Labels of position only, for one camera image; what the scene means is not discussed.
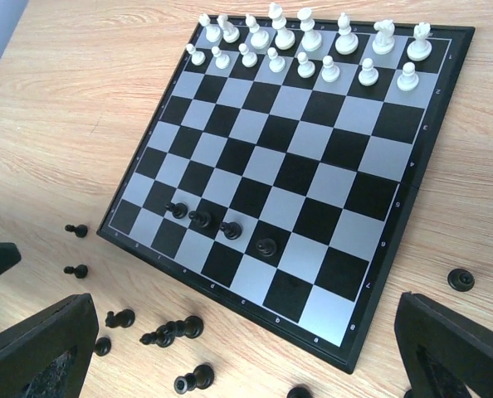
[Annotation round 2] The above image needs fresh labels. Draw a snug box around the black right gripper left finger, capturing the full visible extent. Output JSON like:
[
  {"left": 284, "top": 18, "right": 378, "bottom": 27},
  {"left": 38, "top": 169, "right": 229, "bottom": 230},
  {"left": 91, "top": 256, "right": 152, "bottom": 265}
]
[{"left": 0, "top": 293, "right": 99, "bottom": 397}]

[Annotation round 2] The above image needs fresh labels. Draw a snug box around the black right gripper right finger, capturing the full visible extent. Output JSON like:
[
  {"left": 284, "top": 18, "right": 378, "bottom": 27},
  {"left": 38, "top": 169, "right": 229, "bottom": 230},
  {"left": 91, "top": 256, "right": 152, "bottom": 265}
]
[{"left": 395, "top": 292, "right": 493, "bottom": 397}]

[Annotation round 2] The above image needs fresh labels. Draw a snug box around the black pawn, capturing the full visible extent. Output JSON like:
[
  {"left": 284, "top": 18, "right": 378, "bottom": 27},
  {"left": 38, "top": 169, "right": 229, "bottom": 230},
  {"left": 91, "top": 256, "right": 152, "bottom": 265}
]
[
  {"left": 165, "top": 202, "right": 188, "bottom": 219},
  {"left": 256, "top": 238, "right": 277, "bottom": 257},
  {"left": 447, "top": 268, "right": 475, "bottom": 292},
  {"left": 219, "top": 221, "right": 242, "bottom": 240},
  {"left": 188, "top": 211, "right": 212, "bottom": 229},
  {"left": 65, "top": 224, "right": 88, "bottom": 238}
]

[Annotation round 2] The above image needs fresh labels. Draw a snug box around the black chess piece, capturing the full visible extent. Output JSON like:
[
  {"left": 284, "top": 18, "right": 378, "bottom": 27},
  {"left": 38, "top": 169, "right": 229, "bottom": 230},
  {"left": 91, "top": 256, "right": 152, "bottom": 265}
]
[
  {"left": 139, "top": 328, "right": 175, "bottom": 348},
  {"left": 63, "top": 265, "right": 88, "bottom": 279},
  {"left": 173, "top": 364, "right": 214, "bottom": 395},
  {"left": 286, "top": 386, "right": 312, "bottom": 398},
  {"left": 105, "top": 308, "right": 135, "bottom": 328},
  {"left": 94, "top": 337, "right": 111, "bottom": 357},
  {"left": 164, "top": 315, "right": 204, "bottom": 339}
]

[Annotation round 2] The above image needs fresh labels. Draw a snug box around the black and silver chessboard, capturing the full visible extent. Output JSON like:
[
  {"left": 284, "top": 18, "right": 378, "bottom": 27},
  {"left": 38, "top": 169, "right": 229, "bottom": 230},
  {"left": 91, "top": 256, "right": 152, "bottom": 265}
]
[{"left": 98, "top": 20, "right": 475, "bottom": 373}]

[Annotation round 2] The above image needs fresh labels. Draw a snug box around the white pawn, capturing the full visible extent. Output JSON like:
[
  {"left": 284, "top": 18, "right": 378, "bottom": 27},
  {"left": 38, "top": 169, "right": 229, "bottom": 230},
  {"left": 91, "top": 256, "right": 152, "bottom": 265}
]
[
  {"left": 397, "top": 62, "right": 419, "bottom": 92},
  {"left": 185, "top": 43, "right": 206, "bottom": 66},
  {"left": 267, "top": 47, "right": 286, "bottom": 73},
  {"left": 212, "top": 46, "right": 230, "bottom": 70},
  {"left": 238, "top": 43, "right": 258, "bottom": 68},
  {"left": 358, "top": 58, "right": 378, "bottom": 86},
  {"left": 321, "top": 56, "right": 340, "bottom": 83},
  {"left": 297, "top": 51, "right": 315, "bottom": 79}
]

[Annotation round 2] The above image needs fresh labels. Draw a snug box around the white rook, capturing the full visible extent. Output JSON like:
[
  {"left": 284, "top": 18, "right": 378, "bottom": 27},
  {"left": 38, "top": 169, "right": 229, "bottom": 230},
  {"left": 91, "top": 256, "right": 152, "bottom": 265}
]
[
  {"left": 198, "top": 13, "right": 222, "bottom": 43},
  {"left": 407, "top": 22, "right": 432, "bottom": 61}
]

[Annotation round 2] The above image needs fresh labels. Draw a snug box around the white knight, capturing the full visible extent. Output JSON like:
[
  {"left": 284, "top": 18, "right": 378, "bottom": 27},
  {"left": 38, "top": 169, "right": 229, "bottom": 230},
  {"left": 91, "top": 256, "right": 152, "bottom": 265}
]
[
  {"left": 217, "top": 14, "right": 240, "bottom": 43},
  {"left": 372, "top": 19, "right": 395, "bottom": 55}
]

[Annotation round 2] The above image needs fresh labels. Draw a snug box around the white bishop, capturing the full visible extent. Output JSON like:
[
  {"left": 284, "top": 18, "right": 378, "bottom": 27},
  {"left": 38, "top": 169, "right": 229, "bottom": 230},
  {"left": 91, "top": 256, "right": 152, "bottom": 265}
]
[
  {"left": 246, "top": 14, "right": 270, "bottom": 50},
  {"left": 335, "top": 12, "right": 359, "bottom": 55}
]

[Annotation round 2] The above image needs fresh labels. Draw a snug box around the white king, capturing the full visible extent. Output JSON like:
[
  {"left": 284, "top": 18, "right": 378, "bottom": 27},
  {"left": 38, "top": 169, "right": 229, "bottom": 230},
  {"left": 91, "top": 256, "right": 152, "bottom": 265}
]
[{"left": 297, "top": 7, "right": 322, "bottom": 51}]

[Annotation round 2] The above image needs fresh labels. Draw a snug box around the white queen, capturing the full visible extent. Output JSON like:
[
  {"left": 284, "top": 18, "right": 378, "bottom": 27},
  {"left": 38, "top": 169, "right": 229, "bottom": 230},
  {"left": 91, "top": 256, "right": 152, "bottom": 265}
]
[{"left": 268, "top": 2, "right": 295, "bottom": 51}]

